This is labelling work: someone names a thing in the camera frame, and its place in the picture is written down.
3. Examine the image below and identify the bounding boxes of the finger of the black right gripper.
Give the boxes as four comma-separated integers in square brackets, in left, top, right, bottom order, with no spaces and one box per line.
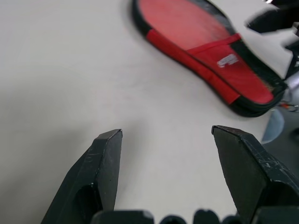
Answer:
[243,3,299,34]

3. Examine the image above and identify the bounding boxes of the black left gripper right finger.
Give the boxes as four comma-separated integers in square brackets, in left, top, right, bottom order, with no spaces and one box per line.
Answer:
[211,125,299,224]

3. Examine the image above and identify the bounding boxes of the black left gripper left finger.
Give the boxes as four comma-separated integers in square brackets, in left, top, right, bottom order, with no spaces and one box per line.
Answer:
[39,128,124,224]

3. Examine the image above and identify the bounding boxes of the red black paddle case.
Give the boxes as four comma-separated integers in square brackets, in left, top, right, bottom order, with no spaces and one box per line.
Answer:
[131,0,289,118]

